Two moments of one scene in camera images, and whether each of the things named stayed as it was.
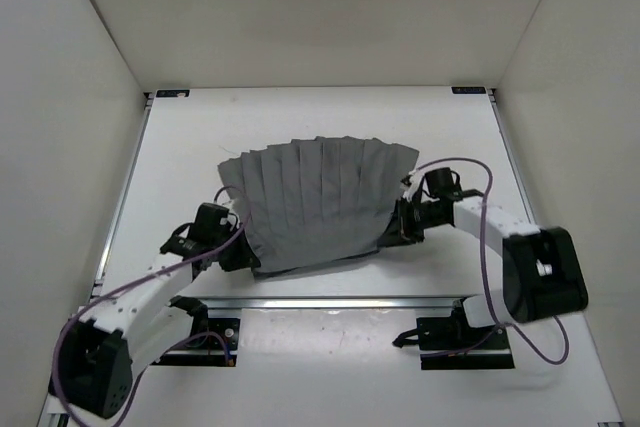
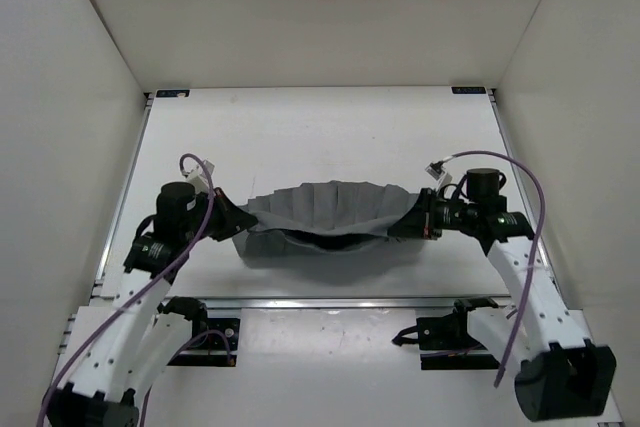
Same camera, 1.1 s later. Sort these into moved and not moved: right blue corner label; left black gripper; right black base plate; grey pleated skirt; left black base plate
Moved: grey pleated skirt; left black gripper
Not moved: left black base plate; right black base plate; right blue corner label
